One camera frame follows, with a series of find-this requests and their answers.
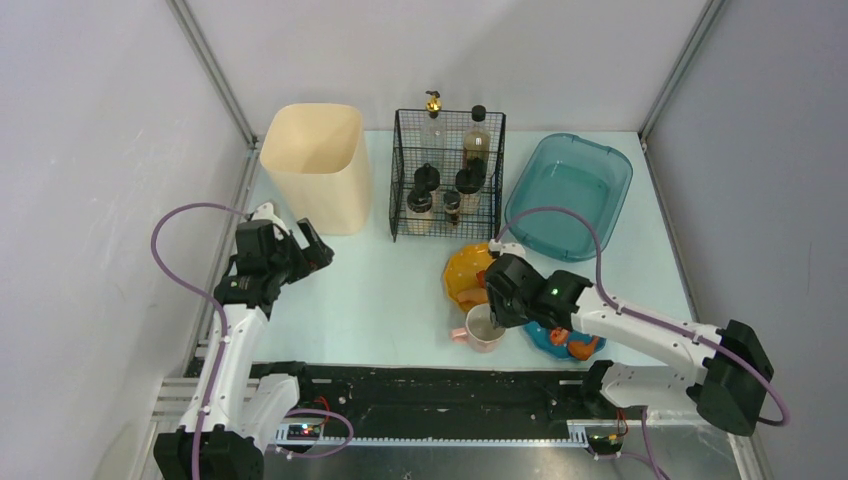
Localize spice jar black lid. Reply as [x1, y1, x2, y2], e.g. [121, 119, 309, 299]
[406, 188, 433, 235]
[455, 158, 486, 215]
[413, 163, 441, 192]

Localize small pepper shaker jar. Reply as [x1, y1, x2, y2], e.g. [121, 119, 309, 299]
[443, 190, 461, 227]

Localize yellow dotted plate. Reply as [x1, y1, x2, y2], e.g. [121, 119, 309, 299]
[442, 242, 494, 313]

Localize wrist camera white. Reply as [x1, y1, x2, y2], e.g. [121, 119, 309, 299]
[487, 239, 526, 259]
[247, 201, 290, 239]

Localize clear bottle gold pump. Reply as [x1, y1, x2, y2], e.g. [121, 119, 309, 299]
[421, 90, 445, 150]

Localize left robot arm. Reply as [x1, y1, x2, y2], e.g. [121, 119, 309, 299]
[153, 216, 334, 479]

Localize pink white mug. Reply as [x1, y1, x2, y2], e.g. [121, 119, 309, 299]
[450, 303, 507, 353]

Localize black wire basket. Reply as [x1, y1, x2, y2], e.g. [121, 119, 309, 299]
[388, 109, 507, 240]

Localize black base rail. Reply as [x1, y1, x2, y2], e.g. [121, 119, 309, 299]
[249, 362, 618, 441]

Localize teal plastic basin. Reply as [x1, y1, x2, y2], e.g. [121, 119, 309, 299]
[505, 133, 633, 263]

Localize brown sauce bottle black cap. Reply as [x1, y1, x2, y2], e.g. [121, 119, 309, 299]
[463, 105, 491, 176]

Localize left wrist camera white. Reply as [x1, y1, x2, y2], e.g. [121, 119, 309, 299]
[247, 201, 290, 239]

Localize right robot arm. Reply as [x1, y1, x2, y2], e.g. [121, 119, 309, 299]
[483, 254, 774, 437]

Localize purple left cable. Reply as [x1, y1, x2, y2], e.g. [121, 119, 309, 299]
[150, 202, 256, 480]

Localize food scraps on blue plate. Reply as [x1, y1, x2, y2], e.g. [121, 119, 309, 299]
[548, 328, 600, 361]

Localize food scraps on yellow plate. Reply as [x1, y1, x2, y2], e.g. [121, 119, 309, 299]
[456, 270, 488, 306]

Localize blue dotted plate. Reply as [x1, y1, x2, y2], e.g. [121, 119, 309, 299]
[523, 322, 607, 361]

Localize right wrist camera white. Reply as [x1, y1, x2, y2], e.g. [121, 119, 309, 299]
[487, 239, 526, 259]

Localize beige plastic bin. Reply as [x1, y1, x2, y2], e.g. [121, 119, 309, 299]
[259, 103, 373, 236]

